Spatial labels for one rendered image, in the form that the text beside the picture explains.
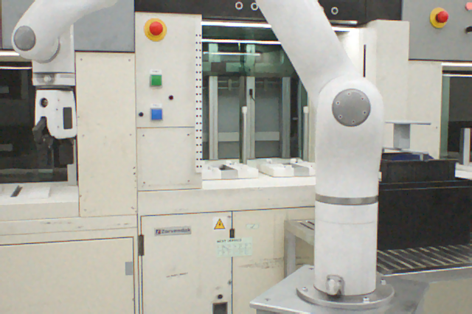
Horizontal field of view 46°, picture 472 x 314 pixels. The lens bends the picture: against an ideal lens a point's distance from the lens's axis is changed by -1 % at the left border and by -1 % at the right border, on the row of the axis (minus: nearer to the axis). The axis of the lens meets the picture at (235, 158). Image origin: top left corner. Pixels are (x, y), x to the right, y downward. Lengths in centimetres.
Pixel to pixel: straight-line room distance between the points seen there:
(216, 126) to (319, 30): 157
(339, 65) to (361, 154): 20
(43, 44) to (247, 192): 88
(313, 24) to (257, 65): 124
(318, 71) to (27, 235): 99
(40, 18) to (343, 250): 71
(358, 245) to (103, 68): 93
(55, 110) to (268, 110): 168
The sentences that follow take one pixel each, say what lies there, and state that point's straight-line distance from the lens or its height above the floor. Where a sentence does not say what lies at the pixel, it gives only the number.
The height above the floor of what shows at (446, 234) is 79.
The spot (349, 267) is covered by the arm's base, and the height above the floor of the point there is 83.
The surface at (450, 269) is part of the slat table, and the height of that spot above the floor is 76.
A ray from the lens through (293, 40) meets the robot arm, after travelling 105.
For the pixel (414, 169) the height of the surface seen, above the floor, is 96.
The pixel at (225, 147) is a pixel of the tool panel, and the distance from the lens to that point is 265.
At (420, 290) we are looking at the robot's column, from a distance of 119.
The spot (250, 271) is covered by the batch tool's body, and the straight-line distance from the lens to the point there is 181.
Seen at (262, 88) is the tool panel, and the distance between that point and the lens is 269.
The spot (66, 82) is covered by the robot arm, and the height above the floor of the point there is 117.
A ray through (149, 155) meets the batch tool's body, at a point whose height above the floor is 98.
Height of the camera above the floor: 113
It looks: 6 degrees down
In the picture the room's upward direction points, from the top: straight up
